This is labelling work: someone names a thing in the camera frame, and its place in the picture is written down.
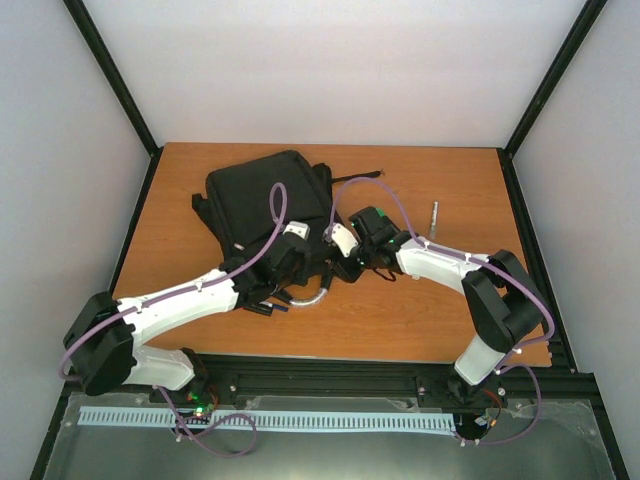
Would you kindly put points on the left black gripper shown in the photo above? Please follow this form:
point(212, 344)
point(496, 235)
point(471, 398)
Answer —
point(302, 277)

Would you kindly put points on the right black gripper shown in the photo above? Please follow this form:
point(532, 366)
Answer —
point(350, 273)

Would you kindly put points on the silver pen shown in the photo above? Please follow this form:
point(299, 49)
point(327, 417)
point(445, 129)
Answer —
point(434, 219)

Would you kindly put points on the black student bag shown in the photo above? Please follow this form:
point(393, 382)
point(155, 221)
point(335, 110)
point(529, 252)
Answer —
point(247, 205)

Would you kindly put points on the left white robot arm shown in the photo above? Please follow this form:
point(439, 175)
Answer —
point(107, 344)

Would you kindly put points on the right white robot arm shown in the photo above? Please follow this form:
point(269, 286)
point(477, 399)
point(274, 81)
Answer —
point(504, 304)

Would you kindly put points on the pink cap black highlighter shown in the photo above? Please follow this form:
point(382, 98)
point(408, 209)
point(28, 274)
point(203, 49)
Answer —
point(259, 309)

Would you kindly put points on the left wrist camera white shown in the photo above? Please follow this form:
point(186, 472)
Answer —
point(296, 234)

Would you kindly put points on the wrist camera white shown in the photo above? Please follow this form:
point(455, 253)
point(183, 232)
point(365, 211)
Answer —
point(341, 237)
point(296, 234)

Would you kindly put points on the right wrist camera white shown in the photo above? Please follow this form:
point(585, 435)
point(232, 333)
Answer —
point(341, 237)

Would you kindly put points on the light blue cable duct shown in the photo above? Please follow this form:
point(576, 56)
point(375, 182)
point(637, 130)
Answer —
point(282, 421)

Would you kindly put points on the left black frame post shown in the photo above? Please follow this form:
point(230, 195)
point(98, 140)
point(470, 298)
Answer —
point(91, 35)

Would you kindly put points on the black frame post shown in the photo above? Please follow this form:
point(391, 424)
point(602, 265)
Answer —
point(91, 35)
point(574, 39)

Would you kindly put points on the right black frame post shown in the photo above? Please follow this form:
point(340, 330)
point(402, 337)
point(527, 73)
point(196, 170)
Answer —
point(574, 39)

